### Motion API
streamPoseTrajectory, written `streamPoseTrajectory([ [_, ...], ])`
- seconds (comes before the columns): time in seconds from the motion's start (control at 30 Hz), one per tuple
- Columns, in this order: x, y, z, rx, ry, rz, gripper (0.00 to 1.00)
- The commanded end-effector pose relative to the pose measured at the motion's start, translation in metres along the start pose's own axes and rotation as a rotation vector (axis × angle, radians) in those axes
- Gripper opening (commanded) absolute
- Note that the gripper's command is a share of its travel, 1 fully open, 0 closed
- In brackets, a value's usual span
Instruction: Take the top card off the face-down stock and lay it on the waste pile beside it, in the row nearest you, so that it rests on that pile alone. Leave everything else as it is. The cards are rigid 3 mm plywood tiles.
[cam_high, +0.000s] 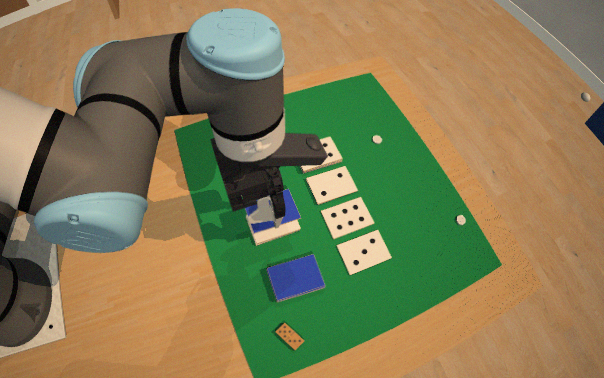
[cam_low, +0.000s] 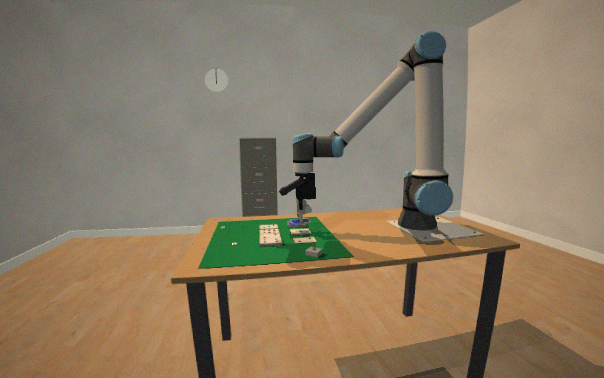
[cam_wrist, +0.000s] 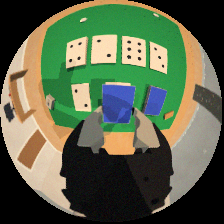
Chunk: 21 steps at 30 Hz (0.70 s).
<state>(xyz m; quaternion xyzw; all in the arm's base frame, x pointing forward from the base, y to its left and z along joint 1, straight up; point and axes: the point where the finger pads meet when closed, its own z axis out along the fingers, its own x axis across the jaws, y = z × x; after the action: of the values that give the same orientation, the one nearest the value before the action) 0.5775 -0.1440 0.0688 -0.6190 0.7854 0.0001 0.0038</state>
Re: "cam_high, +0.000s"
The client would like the green felt playing mat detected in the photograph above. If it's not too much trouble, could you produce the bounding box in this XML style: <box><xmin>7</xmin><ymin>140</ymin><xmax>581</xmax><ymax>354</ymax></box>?
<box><xmin>175</xmin><ymin>73</ymin><xmax>502</xmax><ymax>378</ymax></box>

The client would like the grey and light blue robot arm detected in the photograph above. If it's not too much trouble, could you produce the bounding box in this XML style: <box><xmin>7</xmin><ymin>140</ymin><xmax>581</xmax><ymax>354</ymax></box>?
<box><xmin>0</xmin><ymin>8</ymin><xmax>328</xmax><ymax>347</ymax></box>

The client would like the cream playing card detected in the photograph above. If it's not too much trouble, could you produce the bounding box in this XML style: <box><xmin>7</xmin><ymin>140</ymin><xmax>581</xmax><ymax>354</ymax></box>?
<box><xmin>337</xmin><ymin>230</ymin><xmax>392</xmax><ymax>275</ymax></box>
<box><xmin>306</xmin><ymin>166</ymin><xmax>358</xmax><ymax>204</ymax></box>
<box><xmin>321</xmin><ymin>197</ymin><xmax>374</xmax><ymax>239</ymax></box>
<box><xmin>301</xmin><ymin>137</ymin><xmax>343</xmax><ymax>171</ymax></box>
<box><xmin>253</xmin><ymin>220</ymin><xmax>301</xmax><ymax>244</ymax></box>

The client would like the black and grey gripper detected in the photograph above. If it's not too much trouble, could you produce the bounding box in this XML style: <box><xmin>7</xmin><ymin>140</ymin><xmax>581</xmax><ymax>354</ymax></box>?
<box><xmin>210</xmin><ymin>138</ymin><xmax>286</xmax><ymax>229</ymax></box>

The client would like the orange domino tile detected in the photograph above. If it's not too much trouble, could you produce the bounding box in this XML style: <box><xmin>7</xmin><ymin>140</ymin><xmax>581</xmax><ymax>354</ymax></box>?
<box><xmin>275</xmin><ymin>323</ymin><xmax>304</xmax><ymax>350</ymax></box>

